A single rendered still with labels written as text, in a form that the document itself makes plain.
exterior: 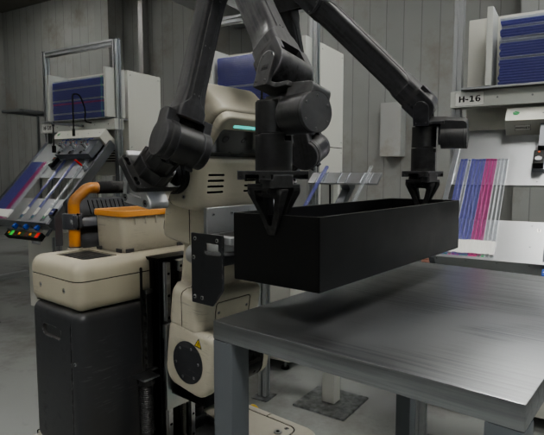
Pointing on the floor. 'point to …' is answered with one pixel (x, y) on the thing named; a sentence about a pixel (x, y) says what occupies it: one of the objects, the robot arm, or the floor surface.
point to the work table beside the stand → (409, 343)
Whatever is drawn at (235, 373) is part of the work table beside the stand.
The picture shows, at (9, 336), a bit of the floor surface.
